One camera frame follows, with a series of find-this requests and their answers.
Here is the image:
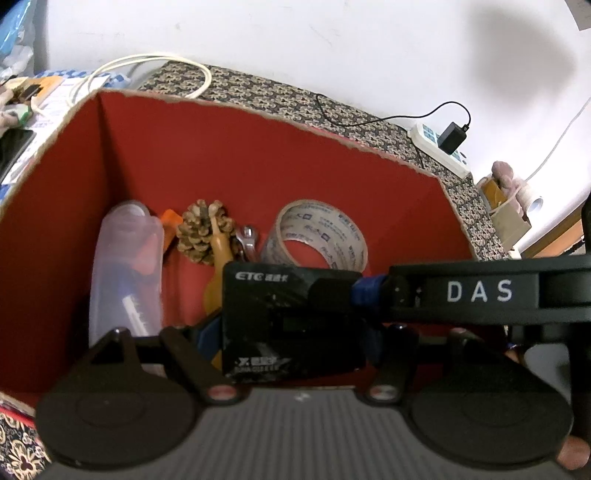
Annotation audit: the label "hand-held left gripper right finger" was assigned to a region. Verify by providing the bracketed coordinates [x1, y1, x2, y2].
[362, 323, 490, 404]

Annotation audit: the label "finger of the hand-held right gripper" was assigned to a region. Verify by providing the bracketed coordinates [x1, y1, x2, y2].
[308, 261, 542, 325]

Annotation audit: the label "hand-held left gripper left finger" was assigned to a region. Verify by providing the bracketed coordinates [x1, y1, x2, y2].
[85, 320, 243, 407]

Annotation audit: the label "black card device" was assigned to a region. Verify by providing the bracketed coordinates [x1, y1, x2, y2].
[221, 261, 371, 385]

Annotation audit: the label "brown gourd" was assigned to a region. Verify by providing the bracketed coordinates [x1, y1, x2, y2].
[203, 205, 234, 324]

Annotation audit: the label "red cardboard box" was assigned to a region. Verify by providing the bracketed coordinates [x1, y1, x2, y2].
[0, 88, 486, 418]

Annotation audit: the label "person's right hand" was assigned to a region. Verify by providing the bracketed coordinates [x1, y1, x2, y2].
[556, 434, 591, 472]

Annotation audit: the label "blue and white marker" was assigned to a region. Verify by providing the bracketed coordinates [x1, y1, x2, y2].
[117, 272, 151, 336]

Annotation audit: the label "small beige cardboard box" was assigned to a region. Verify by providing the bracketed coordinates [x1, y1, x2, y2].
[477, 174, 533, 246]

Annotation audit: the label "metal wrench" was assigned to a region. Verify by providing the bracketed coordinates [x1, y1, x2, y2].
[234, 224, 260, 267]

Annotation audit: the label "pine cone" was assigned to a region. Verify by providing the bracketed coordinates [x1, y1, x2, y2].
[177, 199, 236, 266]

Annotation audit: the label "orange lighter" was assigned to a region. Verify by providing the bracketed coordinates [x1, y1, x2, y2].
[161, 209, 184, 254]

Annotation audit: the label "pink cloth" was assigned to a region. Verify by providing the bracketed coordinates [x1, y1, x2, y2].
[491, 160, 533, 200]

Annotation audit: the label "translucent plastic container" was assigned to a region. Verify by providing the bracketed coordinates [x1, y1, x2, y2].
[87, 199, 166, 352]

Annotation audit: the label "large printed tape roll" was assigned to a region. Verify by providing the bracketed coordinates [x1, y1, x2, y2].
[260, 199, 369, 274]

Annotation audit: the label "black charger adapter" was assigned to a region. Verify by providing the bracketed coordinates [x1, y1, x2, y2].
[437, 120, 467, 156]

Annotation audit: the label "white power strip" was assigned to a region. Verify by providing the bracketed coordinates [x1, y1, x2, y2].
[408, 122, 471, 179]

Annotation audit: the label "patterned cloth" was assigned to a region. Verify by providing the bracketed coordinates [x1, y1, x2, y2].
[137, 61, 514, 262]

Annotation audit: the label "black phone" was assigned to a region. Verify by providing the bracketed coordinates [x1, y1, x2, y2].
[0, 128, 36, 182]

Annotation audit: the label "white paper sheets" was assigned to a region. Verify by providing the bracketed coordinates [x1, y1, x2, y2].
[18, 78, 95, 139]

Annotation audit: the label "thin white wall cable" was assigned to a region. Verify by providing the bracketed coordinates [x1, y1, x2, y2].
[525, 98, 591, 182]

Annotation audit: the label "black charger cable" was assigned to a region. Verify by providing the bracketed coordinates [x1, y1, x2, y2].
[315, 92, 473, 139]

